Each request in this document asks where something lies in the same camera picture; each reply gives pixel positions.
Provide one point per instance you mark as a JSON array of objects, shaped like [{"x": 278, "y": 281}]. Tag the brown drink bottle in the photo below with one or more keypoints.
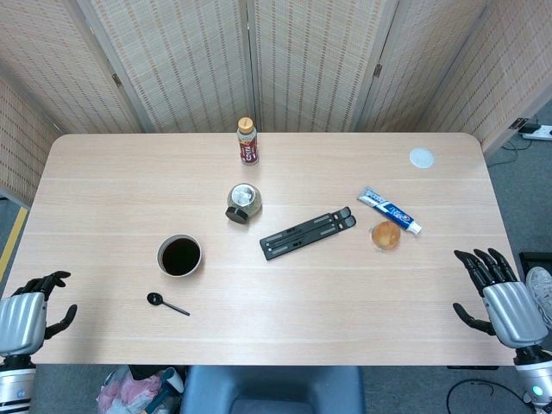
[{"x": 248, "y": 148}]

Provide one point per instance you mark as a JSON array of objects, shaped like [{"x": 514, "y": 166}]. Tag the white and teal bottle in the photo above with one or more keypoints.
[{"x": 173, "y": 379}]

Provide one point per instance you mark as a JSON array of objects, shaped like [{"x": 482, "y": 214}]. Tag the black spoon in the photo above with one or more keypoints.
[{"x": 153, "y": 298}]

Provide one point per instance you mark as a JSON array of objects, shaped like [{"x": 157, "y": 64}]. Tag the glass jar with black lid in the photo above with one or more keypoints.
[{"x": 245, "y": 199}]

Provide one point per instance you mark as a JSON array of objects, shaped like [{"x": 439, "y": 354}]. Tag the blue chair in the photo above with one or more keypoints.
[{"x": 271, "y": 390}]

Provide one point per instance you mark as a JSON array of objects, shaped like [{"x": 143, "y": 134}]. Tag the woven folding screen panel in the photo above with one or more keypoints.
[
  {"x": 181, "y": 60},
  {"x": 509, "y": 64},
  {"x": 422, "y": 52},
  {"x": 315, "y": 60},
  {"x": 52, "y": 60},
  {"x": 19, "y": 142}
]

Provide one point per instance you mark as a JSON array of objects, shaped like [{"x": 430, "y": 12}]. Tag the brass screen hinge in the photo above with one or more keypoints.
[
  {"x": 378, "y": 70},
  {"x": 115, "y": 79}
]

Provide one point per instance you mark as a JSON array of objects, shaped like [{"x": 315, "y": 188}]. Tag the clear plastic bag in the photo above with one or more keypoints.
[{"x": 125, "y": 394}]

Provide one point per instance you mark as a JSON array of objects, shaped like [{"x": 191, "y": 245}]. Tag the grey sneaker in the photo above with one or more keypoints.
[{"x": 541, "y": 293}]

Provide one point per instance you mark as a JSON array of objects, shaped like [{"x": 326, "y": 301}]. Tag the white power strip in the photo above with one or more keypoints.
[{"x": 541, "y": 131}]

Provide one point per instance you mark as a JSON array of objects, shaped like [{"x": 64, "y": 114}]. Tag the black box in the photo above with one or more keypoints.
[{"x": 532, "y": 258}]

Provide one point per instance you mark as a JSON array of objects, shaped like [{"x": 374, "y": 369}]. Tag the white round table disc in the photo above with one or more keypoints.
[{"x": 422, "y": 158}]

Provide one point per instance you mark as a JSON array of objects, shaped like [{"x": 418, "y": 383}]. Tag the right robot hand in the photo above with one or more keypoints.
[{"x": 513, "y": 310}]

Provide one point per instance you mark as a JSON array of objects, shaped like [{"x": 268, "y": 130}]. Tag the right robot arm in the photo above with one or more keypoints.
[{"x": 535, "y": 375}]

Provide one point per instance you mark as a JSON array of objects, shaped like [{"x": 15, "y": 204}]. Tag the black folding laptop stand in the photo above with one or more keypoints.
[{"x": 302, "y": 235}]

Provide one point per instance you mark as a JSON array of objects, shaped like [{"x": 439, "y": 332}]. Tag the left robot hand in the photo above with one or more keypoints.
[{"x": 21, "y": 319}]

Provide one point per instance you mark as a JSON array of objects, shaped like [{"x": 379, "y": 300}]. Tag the blue white toothpaste tube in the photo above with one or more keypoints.
[{"x": 388, "y": 209}]

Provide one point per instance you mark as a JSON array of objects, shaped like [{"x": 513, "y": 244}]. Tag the white cup of black coffee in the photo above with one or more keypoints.
[{"x": 180, "y": 256}]

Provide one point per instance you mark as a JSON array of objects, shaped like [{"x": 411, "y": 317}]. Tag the orange jelly cup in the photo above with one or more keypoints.
[{"x": 385, "y": 236}]

